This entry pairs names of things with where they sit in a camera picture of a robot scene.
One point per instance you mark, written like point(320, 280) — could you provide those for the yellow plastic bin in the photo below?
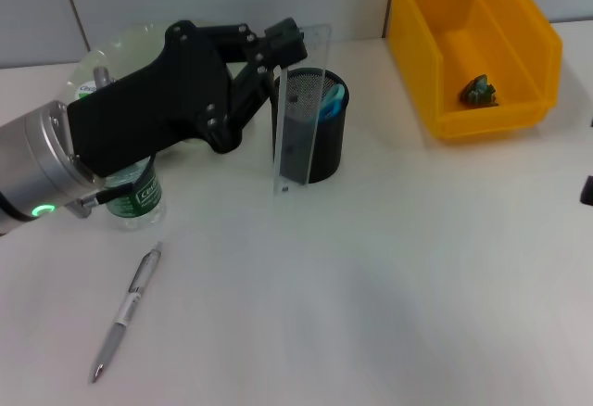
point(482, 16)

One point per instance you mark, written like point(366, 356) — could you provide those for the clear plastic ruler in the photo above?
point(296, 174)

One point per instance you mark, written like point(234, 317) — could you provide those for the clear green-label water bottle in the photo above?
point(139, 202)

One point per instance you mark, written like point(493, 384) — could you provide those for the silver ballpoint pen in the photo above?
point(125, 308)

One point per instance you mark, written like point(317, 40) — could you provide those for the blue scissors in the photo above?
point(333, 100)

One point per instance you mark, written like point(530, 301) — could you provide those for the green glass fruit bowl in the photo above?
point(129, 44)

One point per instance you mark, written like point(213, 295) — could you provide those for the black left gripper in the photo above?
point(153, 109)

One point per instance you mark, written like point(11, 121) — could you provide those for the black mesh pen cup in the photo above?
point(331, 146)

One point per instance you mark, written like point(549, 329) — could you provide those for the green plastic scrap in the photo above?
point(479, 91)

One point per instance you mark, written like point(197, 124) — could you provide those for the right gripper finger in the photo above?
point(588, 190)

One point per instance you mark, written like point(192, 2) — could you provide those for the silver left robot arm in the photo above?
point(32, 165)

